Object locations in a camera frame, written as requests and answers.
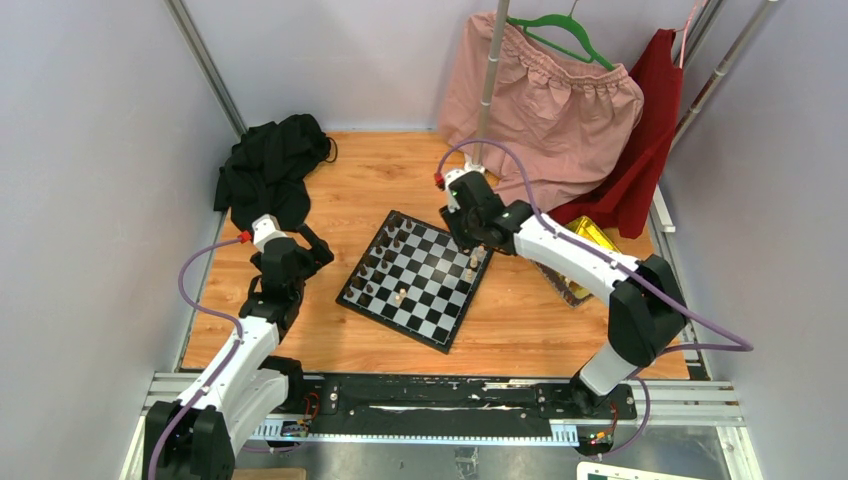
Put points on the yellow metal tray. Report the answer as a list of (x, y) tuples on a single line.
[(570, 291)]

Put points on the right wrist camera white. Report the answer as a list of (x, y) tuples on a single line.
[(452, 184)]

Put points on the pink shorts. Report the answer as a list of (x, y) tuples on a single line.
[(567, 121)]

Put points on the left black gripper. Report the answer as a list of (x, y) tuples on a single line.
[(318, 251)]

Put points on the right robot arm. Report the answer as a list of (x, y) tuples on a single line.
[(643, 297)]

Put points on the white clothes rack stand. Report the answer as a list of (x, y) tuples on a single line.
[(479, 54)]

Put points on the black white chessboard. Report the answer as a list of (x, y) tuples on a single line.
[(425, 261)]

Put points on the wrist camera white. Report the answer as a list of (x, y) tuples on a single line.
[(452, 184), (266, 229)]

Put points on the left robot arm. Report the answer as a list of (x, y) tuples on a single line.
[(200, 433)]

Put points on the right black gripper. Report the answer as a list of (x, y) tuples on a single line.
[(450, 220)]

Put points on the black cloth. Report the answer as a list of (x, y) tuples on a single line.
[(266, 170)]

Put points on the red garment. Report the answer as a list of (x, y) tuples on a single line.
[(623, 200)]

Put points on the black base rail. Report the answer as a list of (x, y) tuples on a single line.
[(447, 407)]

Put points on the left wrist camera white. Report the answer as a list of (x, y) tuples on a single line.
[(266, 229)]

